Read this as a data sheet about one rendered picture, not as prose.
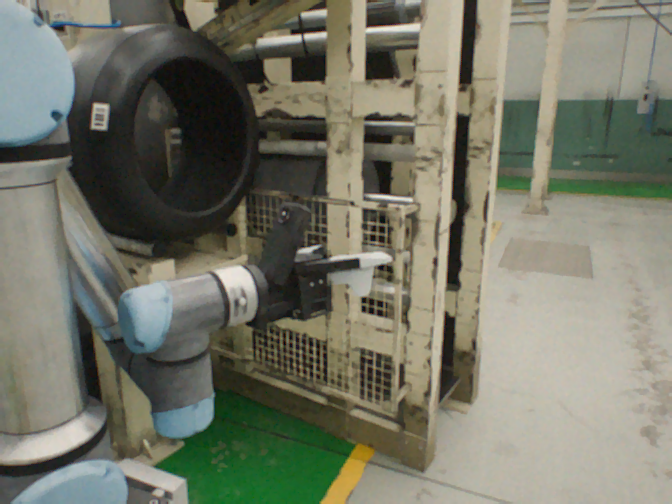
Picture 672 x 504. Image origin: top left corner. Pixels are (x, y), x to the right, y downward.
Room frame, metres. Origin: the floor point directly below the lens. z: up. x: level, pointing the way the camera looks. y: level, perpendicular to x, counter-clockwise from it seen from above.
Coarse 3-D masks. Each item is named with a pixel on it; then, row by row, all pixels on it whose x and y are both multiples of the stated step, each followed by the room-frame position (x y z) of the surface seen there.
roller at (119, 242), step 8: (112, 232) 1.44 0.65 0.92; (112, 240) 1.41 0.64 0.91; (120, 240) 1.39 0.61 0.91; (128, 240) 1.38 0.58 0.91; (136, 240) 1.36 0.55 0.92; (144, 240) 1.35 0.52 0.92; (152, 240) 1.35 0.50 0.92; (120, 248) 1.40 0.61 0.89; (128, 248) 1.37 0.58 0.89; (136, 248) 1.35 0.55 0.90; (144, 248) 1.33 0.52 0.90; (152, 248) 1.31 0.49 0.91; (160, 248) 1.33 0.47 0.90; (152, 256) 1.32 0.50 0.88; (160, 256) 1.32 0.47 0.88
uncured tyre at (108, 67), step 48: (96, 48) 1.33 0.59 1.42; (144, 48) 1.32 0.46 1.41; (192, 48) 1.43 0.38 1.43; (96, 96) 1.23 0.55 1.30; (192, 96) 1.77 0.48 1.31; (240, 96) 1.57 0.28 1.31; (96, 144) 1.21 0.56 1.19; (192, 144) 1.78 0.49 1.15; (240, 144) 1.72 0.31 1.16; (96, 192) 1.24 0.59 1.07; (144, 192) 1.27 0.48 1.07; (192, 192) 1.73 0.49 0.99; (240, 192) 1.56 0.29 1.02
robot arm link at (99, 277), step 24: (72, 192) 0.59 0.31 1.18; (72, 216) 0.58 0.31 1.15; (72, 240) 0.58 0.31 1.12; (96, 240) 0.60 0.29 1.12; (72, 264) 0.58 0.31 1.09; (96, 264) 0.59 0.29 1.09; (120, 264) 0.62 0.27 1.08; (72, 288) 0.59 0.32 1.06; (96, 288) 0.59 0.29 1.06; (120, 288) 0.61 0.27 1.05; (96, 312) 0.60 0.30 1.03; (120, 336) 0.61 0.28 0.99; (120, 360) 0.62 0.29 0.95
